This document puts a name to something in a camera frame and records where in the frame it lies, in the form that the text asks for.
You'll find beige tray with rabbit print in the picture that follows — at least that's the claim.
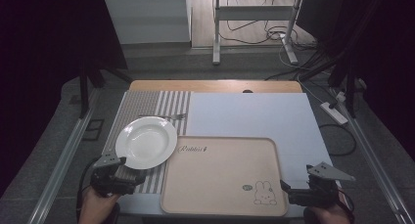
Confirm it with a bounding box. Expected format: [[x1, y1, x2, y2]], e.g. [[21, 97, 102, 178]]
[[160, 135, 289, 217]]

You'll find black looped floor cable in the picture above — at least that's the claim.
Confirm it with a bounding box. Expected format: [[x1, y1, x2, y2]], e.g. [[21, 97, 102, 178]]
[[317, 122, 357, 157]]

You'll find grey striped placemat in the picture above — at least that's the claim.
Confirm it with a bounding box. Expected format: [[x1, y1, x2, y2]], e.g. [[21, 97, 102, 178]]
[[101, 90, 194, 195]]

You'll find aluminium rail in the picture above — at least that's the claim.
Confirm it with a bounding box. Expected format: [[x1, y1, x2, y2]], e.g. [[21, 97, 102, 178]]
[[331, 86, 415, 224], [26, 105, 96, 224]]

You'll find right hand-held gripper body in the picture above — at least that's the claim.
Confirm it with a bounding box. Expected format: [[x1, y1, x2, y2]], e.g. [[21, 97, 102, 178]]
[[288, 161, 356, 208]]

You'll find white cabinet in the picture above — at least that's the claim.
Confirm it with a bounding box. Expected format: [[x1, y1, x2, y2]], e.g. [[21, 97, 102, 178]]
[[104, 0, 193, 45]]

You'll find person's left hand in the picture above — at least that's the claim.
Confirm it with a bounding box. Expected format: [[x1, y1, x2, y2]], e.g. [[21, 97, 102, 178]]
[[77, 186, 121, 224]]

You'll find dark cable of right gripper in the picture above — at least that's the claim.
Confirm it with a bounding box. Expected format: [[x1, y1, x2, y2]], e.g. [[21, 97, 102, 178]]
[[337, 187, 356, 222]]

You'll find white round plate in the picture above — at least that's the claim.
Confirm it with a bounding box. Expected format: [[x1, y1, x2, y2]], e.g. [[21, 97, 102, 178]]
[[115, 115, 178, 170]]

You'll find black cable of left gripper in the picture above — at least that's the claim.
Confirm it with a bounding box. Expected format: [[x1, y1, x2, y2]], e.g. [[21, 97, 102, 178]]
[[75, 157, 101, 222]]

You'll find black floor frame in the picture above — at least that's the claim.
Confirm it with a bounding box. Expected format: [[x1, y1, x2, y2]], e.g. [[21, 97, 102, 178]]
[[82, 118, 106, 142]]

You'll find tangle of floor cables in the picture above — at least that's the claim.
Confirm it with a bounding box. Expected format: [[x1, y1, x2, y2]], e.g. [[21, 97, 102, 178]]
[[214, 0, 327, 81]]

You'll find wooden table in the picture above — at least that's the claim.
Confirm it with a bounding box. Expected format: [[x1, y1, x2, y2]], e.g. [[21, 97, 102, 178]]
[[128, 79, 303, 95]]

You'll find white metal desk frame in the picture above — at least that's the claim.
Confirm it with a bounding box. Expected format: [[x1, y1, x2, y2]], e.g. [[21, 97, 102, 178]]
[[211, 0, 305, 67]]

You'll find white power strip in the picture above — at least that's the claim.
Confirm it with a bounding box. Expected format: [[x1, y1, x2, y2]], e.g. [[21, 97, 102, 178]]
[[319, 101, 349, 126]]

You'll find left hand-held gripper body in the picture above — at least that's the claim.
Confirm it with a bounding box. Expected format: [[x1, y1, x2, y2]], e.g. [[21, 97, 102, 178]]
[[90, 152, 138, 198]]

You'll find person's right hand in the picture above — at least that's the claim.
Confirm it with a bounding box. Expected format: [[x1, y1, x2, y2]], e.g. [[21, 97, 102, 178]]
[[306, 202, 353, 224]]

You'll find white board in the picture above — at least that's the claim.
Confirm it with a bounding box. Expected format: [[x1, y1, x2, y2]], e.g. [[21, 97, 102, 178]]
[[116, 92, 342, 218]]

